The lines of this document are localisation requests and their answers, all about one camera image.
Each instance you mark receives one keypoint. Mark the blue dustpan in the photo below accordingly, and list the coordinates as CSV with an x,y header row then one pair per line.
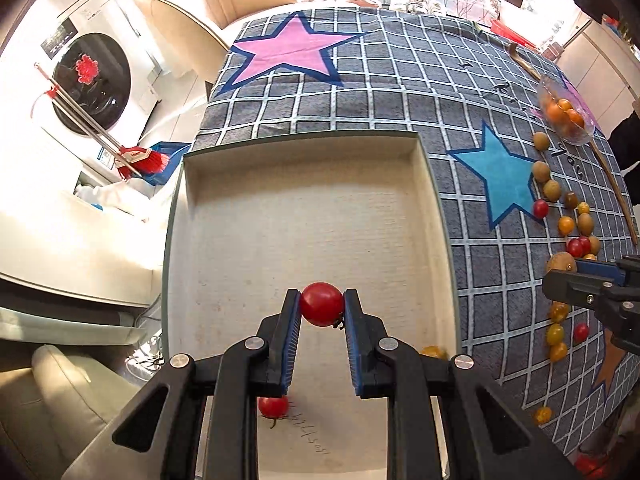
x,y
175,152

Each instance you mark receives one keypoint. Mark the red plastic basin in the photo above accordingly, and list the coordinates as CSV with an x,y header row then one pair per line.
x,y
512,32

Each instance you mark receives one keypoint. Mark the white plastic bag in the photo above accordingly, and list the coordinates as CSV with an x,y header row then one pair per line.
x,y
115,197

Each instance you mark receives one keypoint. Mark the dark brown longan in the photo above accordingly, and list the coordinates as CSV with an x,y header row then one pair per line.
x,y
571,199

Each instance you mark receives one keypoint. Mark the grey grid star tablecloth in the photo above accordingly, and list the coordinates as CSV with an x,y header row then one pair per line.
x,y
375,85

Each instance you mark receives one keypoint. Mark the white washing machine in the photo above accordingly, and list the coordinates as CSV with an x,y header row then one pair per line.
x,y
90,105

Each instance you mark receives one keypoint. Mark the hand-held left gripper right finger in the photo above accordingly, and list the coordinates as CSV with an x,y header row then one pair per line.
x,y
351,345

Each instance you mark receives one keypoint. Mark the row of yellow cherry tomatoes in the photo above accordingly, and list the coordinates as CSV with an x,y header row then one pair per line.
x,y
565,225

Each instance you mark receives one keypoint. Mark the red broom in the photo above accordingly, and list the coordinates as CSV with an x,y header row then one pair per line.
x,y
145,160

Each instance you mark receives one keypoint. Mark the thin wooden stick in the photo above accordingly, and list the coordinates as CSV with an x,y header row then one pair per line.
x,y
519,57

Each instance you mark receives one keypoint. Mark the red blurry object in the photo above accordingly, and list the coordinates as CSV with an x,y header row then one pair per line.
x,y
590,465

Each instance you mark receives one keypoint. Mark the dark cloth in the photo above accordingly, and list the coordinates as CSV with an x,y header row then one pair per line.
x,y
627,145

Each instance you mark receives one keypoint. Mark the yellow cherry tomato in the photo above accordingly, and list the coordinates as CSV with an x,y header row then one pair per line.
x,y
432,352

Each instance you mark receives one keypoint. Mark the white low cabinet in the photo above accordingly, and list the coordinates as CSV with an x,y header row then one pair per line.
x,y
60,250

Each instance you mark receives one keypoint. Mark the clear plastic bowl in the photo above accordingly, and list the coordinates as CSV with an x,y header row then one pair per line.
x,y
586,135

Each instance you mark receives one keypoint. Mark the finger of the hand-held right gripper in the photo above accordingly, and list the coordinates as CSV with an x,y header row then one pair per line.
x,y
597,269
570,287

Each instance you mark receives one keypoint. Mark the white shallow tray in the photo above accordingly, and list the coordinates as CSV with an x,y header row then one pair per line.
x,y
300,220

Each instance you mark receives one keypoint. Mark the beige cushioned chair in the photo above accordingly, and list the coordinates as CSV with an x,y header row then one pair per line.
x,y
75,400

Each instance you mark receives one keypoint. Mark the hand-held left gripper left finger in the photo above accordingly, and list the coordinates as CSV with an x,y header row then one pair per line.
x,y
294,340

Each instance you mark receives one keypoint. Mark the pile of orange cherry tomatoes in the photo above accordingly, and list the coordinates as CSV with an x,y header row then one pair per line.
x,y
555,112

